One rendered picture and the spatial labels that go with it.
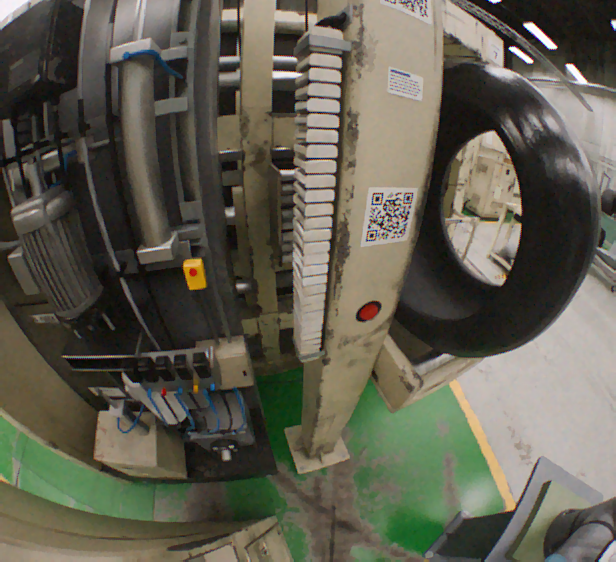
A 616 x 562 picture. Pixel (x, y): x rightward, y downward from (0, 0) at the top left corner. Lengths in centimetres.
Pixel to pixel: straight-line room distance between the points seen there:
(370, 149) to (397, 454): 137
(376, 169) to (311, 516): 132
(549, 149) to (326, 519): 139
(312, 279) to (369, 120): 20
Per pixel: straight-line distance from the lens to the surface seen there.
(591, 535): 86
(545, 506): 102
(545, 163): 33
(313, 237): 28
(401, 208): 31
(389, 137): 28
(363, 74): 26
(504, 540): 96
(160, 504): 149
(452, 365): 64
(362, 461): 138
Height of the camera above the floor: 132
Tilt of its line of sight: 31 degrees down
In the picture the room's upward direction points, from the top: 2 degrees clockwise
